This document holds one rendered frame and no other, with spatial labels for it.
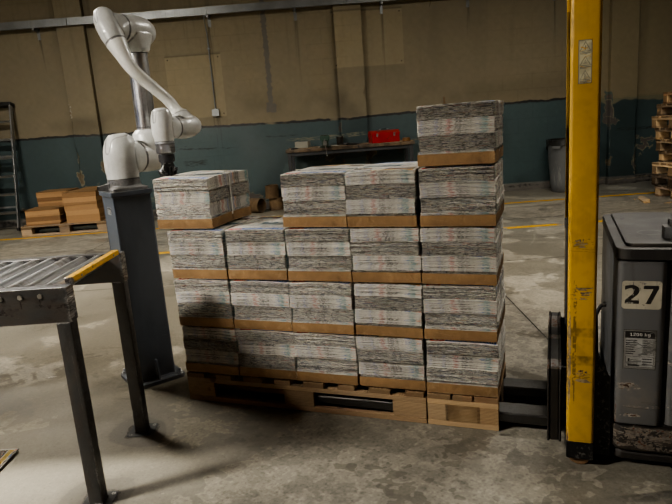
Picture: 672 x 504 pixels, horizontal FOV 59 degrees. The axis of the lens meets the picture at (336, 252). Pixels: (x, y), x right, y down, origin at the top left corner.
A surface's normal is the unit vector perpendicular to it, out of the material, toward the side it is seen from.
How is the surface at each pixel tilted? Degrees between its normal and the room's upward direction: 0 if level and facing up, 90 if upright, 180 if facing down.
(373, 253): 90
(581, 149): 90
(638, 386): 90
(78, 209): 90
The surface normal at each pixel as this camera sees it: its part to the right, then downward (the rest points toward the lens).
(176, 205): -0.33, 0.25
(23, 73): 0.00, 0.22
